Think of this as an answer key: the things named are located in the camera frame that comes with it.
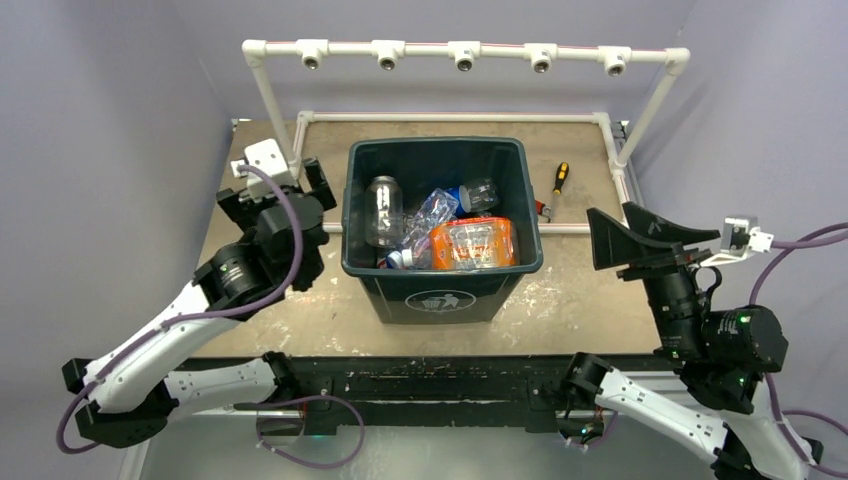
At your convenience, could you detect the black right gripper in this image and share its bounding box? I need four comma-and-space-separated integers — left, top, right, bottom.
583, 199, 714, 357

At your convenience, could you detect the clear crushed bottle back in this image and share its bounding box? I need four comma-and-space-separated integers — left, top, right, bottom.
380, 189, 459, 270

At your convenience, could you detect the yellow black screwdriver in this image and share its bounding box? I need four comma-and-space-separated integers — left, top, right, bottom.
547, 162, 569, 223

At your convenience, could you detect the dark green plastic bin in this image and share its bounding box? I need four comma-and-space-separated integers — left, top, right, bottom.
341, 136, 544, 325

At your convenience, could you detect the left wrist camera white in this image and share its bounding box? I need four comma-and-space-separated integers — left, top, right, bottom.
230, 138, 299, 201

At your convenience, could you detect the clear crushed bottle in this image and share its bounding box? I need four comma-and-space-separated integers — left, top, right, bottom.
380, 189, 459, 270
365, 175, 404, 248

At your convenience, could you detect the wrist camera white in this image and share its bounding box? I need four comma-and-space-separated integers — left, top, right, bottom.
230, 138, 299, 201
700, 215, 775, 267

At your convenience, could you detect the purple cable loop below table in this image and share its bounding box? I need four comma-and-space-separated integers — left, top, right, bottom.
255, 395, 366, 472

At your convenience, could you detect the black table front rail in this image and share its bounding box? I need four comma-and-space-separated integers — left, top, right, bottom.
233, 355, 657, 436

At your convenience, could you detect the white PVC pipe frame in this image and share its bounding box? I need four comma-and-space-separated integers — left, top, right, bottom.
241, 39, 691, 202

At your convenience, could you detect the clear Pepsi bottle blue cap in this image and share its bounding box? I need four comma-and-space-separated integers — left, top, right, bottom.
446, 177, 500, 217

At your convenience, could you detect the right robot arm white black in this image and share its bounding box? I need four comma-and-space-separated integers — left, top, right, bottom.
560, 202, 823, 479

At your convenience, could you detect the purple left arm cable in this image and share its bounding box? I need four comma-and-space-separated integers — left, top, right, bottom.
54, 164, 306, 456

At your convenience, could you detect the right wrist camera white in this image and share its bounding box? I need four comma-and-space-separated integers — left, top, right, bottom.
700, 215, 775, 267

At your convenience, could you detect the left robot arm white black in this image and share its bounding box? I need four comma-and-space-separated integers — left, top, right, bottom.
55, 158, 336, 454

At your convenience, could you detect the orange label bottle corner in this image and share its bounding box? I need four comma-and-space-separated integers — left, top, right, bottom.
429, 217, 519, 270

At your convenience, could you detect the clear crushed bottle front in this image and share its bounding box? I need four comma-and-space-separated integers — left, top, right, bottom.
365, 175, 404, 248

